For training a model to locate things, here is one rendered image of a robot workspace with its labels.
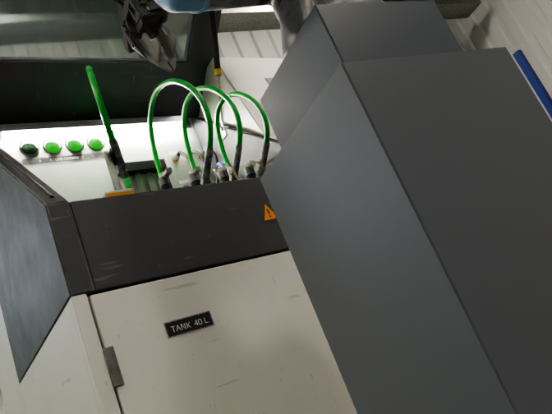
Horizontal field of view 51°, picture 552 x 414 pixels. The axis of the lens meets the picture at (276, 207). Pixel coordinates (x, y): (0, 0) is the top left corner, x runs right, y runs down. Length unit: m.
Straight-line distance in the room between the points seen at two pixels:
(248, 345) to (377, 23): 0.57
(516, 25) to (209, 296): 8.00
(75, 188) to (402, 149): 1.22
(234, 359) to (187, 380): 0.09
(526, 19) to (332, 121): 8.12
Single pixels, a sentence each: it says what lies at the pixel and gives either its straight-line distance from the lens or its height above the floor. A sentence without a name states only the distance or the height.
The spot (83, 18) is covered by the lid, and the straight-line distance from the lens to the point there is 1.71.
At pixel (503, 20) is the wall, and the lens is 8.91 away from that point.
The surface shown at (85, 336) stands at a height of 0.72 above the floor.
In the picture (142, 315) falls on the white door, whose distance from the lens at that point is 0.97.
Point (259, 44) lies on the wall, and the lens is 7.41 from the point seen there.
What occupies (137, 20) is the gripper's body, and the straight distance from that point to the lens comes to 1.24.
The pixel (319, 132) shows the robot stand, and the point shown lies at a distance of 0.63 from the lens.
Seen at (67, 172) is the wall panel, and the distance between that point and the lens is 1.68.
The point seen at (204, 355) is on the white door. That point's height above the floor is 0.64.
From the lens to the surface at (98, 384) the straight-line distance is 0.92.
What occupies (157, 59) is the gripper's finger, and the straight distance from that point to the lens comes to 1.24.
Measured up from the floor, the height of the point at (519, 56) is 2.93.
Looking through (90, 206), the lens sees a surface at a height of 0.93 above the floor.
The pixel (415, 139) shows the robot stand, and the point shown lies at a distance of 0.58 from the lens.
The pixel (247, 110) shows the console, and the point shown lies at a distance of 1.71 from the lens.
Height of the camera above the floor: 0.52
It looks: 18 degrees up
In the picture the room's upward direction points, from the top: 23 degrees counter-clockwise
